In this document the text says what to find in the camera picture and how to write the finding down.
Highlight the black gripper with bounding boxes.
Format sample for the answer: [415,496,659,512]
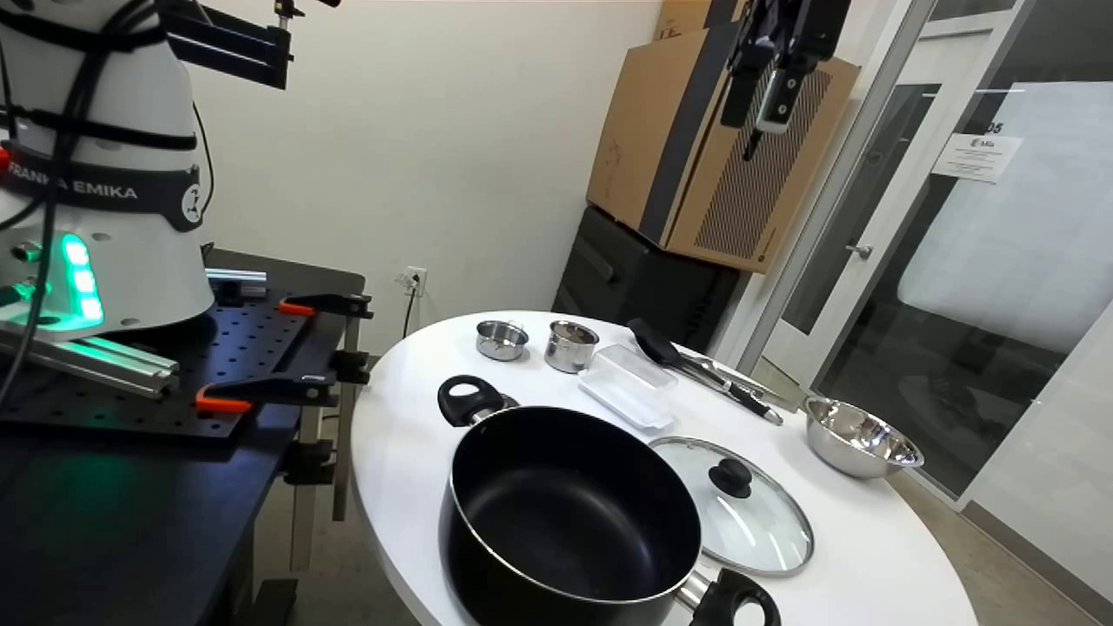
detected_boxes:
[718,0,856,165]

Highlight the glass lid with black knob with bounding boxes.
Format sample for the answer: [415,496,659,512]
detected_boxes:
[647,433,818,582]

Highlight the small tall steel pot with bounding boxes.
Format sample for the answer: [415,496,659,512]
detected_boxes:
[542,316,605,376]

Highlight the small shallow steel pot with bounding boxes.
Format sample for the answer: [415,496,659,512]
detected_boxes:
[474,316,533,367]

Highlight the large black cooking pot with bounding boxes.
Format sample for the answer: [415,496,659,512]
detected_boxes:
[433,374,787,626]

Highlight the large cardboard box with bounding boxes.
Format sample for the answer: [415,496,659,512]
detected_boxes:
[583,0,861,276]

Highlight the white door sign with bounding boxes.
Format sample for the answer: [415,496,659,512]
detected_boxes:
[931,134,1027,185]

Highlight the black drawer cabinet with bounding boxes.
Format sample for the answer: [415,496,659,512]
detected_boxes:
[549,205,744,353]

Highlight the clear plastic container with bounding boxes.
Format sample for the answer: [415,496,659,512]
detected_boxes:
[572,346,680,434]

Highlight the steel mixing bowl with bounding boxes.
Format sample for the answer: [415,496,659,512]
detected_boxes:
[804,396,929,484]

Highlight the black clamp with orange grip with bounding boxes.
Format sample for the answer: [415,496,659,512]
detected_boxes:
[274,289,374,323]
[192,349,374,423]

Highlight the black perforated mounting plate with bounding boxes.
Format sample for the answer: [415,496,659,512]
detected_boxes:
[0,299,351,447]

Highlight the black robot table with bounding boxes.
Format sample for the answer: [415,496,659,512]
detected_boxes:
[0,246,367,626]

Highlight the black-handled steel tongs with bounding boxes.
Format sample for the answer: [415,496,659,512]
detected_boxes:
[676,346,804,413]

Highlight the outlet cable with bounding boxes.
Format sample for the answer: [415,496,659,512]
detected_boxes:
[396,281,422,346]

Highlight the black exterior camera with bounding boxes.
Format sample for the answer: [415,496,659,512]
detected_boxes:
[154,0,291,93]

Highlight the aluminium rail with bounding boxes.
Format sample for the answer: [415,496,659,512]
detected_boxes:
[0,323,183,399]

